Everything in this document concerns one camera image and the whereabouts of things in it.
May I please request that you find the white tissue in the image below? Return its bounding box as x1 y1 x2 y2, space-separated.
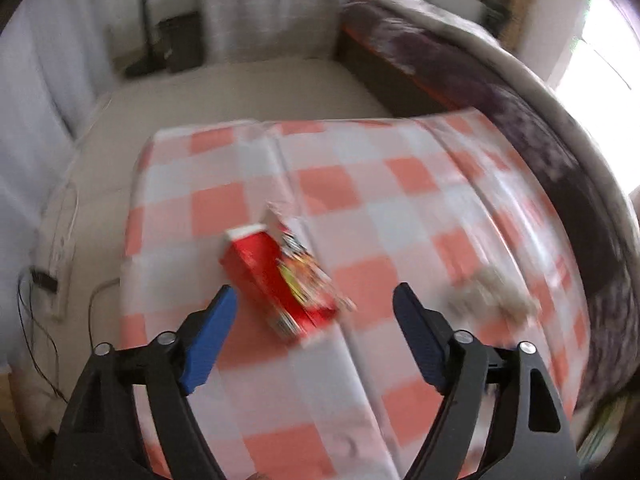
448 266 541 326

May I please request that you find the red snack box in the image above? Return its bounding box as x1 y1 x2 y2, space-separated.
219 205 356 344

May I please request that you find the black small trash can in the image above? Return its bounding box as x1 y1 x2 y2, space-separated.
157 11 205 73

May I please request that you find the red white checkered cloth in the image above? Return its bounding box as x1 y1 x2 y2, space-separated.
120 110 589 479

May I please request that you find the white power strip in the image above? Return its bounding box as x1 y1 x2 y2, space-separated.
46 230 76 322

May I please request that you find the bed with purple quilt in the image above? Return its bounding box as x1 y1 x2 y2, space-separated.
337 0 639 406

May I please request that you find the black floor fan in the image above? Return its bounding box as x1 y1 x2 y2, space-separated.
124 0 165 80

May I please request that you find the grey checked covered nightstand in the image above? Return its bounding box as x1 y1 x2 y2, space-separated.
200 0 348 64

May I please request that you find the black charger cable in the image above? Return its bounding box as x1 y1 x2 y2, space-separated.
16 264 122 403

